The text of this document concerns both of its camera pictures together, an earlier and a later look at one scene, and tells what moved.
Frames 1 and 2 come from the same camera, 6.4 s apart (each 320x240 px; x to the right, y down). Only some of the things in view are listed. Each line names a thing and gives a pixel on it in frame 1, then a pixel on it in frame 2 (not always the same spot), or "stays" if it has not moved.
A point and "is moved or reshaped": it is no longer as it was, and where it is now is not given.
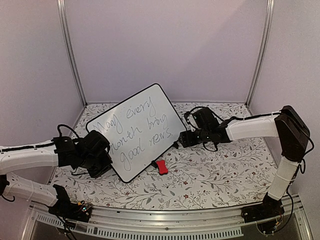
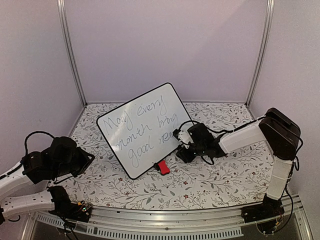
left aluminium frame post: [63, 20] stays
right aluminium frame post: [266, 40] stays
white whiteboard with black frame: [140, 130] is moved or reshaped
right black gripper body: [203, 137] -> [189, 158]
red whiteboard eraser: [163, 169] stays
